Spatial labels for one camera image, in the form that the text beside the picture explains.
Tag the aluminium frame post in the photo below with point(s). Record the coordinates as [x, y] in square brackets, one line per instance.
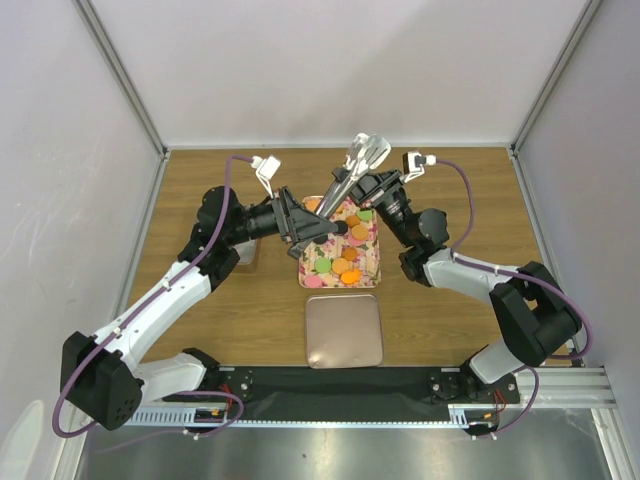
[567, 52]
[105, 45]

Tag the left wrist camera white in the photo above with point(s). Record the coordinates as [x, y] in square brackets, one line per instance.
[265, 169]

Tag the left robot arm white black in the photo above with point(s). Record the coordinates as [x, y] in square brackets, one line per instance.
[104, 374]

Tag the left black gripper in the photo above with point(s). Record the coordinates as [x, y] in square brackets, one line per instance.
[298, 222]

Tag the metal serving tongs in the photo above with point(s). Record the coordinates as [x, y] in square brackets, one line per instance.
[365, 154]

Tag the brown waffle cookie upper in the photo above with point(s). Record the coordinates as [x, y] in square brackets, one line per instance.
[353, 220]

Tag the pink cookie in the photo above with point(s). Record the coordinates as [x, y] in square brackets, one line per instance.
[313, 281]
[355, 242]

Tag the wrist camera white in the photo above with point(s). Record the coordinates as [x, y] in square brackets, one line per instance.
[415, 164]
[265, 169]

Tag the orange cookie right middle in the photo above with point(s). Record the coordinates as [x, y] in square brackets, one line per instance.
[359, 232]

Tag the metal cookie tin box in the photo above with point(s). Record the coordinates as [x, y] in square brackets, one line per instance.
[248, 254]

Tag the aluminium frame post left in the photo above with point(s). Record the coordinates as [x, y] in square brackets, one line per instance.
[105, 45]

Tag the grey cable duct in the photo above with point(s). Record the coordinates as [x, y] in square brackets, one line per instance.
[466, 415]
[179, 416]

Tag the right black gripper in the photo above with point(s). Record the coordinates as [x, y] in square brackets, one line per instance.
[367, 188]

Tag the orange cookie top left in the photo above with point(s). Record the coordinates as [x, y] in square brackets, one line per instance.
[312, 204]

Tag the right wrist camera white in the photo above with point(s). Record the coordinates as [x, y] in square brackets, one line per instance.
[415, 164]

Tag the grey cable duct left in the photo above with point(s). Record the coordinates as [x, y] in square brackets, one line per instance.
[179, 416]

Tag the brown cookie lower middle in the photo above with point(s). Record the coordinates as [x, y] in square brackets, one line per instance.
[350, 254]

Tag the floral rectangular tray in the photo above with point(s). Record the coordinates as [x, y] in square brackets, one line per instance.
[368, 259]

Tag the pink cookie bottom left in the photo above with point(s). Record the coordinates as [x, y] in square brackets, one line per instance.
[313, 281]

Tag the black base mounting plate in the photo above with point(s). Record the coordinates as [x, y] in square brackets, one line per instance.
[372, 394]

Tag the metal tin lid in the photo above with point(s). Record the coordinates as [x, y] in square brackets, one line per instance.
[343, 331]

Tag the orange fish cookie bottom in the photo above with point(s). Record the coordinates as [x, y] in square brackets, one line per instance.
[351, 277]

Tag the pink cookie middle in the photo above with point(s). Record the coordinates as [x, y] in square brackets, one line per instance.
[355, 242]

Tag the green cookie upper right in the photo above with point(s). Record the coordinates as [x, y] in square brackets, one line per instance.
[364, 214]

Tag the grey cable duct right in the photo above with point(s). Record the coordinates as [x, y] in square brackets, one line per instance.
[466, 415]

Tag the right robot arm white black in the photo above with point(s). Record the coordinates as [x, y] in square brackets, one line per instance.
[535, 317]

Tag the orange waffle cookie lower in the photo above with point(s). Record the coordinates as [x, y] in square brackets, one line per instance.
[340, 266]

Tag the aluminium frame post right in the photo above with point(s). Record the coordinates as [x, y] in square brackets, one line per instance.
[567, 52]

